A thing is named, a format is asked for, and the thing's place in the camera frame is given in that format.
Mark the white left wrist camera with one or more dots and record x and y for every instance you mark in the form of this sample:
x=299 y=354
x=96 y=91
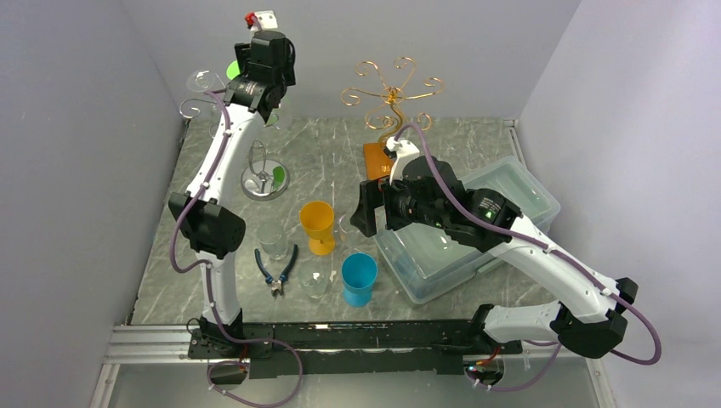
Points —
x=262 y=21

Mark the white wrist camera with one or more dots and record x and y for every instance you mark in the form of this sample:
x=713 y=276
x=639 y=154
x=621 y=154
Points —
x=405 y=152
x=262 y=21

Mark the orange frosted wine glass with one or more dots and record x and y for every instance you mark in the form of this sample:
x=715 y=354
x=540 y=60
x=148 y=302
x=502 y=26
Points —
x=317 y=218

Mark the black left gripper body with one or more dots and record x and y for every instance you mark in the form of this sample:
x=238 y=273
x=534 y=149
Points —
x=288 y=73

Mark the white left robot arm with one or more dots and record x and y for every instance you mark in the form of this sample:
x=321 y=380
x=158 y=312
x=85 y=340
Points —
x=207 y=234

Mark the clear hanging wine glass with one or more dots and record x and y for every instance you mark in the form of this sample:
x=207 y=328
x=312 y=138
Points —
x=201 y=81

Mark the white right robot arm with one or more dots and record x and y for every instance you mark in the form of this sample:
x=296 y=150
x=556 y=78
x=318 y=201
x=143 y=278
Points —
x=585 y=316

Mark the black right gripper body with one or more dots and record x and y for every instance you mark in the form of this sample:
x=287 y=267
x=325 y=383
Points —
x=401 y=207

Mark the chrome wire glass rack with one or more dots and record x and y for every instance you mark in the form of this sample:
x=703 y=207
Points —
x=253 y=163

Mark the blue wine glass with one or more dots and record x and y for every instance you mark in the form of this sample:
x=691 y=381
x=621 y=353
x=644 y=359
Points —
x=359 y=272

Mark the gold wire glass rack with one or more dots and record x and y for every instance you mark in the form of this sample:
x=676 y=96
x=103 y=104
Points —
x=388 y=118

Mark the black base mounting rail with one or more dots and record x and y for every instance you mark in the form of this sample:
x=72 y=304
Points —
x=344 y=347

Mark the green wine glass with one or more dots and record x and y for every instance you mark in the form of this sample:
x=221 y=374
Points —
x=232 y=71

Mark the ribbed clear wine glass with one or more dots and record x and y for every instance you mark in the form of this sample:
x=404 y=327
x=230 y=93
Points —
x=272 y=239

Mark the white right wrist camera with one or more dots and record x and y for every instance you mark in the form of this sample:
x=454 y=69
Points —
x=405 y=152

